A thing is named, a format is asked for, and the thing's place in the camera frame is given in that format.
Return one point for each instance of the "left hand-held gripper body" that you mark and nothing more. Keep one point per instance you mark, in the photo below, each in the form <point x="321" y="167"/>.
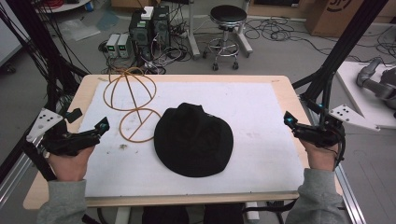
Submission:
<point x="67" y="141"/>

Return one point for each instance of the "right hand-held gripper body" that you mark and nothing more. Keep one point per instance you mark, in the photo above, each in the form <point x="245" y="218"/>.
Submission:
<point x="323" y="133"/>

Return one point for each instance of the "person's right hand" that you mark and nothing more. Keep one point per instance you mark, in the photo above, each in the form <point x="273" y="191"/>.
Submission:
<point x="320" y="157"/>

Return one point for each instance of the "person's left hand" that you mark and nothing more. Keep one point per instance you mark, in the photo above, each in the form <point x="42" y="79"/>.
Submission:
<point x="70" y="166"/>

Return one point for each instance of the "white board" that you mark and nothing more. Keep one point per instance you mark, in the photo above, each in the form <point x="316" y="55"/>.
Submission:
<point x="351" y="84"/>

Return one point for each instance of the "white table mat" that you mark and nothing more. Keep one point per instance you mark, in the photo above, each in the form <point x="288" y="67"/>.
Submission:
<point x="255" y="161"/>

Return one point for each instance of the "grey bench power supply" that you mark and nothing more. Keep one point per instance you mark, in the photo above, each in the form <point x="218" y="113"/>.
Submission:
<point x="124" y="46"/>
<point x="112" y="46"/>

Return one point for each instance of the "clear plastic sheet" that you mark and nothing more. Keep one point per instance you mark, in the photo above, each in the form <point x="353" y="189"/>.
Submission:
<point x="79" y="29"/>

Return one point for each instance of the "black felt hat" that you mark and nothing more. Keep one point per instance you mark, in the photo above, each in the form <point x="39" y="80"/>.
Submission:
<point x="193" y="143"/>

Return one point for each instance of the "brown cardboard box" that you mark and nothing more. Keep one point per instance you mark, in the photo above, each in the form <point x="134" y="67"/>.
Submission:
<point x="339" y="15"/>

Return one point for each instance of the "black computer tower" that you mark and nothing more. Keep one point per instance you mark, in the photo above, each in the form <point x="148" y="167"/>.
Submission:
<point x="161" y="26"/>
<point x="140" y="34"/>

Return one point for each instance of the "blue tape roll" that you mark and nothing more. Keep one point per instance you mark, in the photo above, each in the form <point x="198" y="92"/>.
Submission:
<point x="89" y="6"/>

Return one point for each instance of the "black round stool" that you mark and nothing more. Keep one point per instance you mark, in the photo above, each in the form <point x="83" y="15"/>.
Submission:
<point x="228" y="15"/>

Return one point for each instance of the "small white box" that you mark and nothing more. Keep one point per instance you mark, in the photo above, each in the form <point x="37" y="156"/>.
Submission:
<point x="147" y="13"/>

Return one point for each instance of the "person's dark trouser legs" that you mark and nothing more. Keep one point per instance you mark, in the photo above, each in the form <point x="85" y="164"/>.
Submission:
<point x="193" y="214"/>

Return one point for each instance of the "aluminium rail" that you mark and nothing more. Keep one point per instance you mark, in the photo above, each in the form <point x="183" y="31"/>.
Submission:
<point x="12" y="180"/>
<point x="350" y="199"/>

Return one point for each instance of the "black metal frame post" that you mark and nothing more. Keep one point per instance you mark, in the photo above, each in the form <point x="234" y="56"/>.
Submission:
<point x="345" y="40"/>
<point x="37" y="40"/>

